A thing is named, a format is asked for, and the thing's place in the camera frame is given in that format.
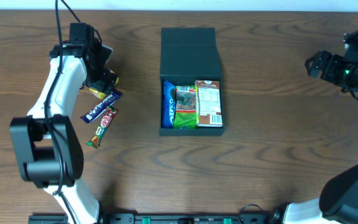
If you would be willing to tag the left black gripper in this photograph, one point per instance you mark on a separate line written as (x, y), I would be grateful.
(103, 82)

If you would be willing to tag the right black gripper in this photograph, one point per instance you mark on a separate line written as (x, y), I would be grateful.
(323, 64)

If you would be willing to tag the yellow plastic jar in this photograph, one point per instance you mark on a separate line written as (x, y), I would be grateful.
(99, 92)

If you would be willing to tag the red KitKat bar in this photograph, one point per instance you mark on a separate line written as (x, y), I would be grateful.
(103, 126)

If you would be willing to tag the purple Dairy Milk bar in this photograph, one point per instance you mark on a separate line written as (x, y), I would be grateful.
(101, 107)

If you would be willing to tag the blue Oreo cookie pack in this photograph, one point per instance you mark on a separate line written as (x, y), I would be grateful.
(168, 104)

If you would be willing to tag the dark green folding box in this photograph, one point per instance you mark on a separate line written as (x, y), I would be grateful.
(189, 54)

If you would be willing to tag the green snack bag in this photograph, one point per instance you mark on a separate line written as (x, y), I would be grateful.
(185, 111)

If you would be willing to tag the brown white carton box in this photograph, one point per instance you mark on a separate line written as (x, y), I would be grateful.
(208, 109)

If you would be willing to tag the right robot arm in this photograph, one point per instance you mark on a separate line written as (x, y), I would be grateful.
(338, 201)

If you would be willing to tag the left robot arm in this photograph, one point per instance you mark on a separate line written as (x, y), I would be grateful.
(47, 149)

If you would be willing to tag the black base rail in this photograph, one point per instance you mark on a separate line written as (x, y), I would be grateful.
(248, 217)

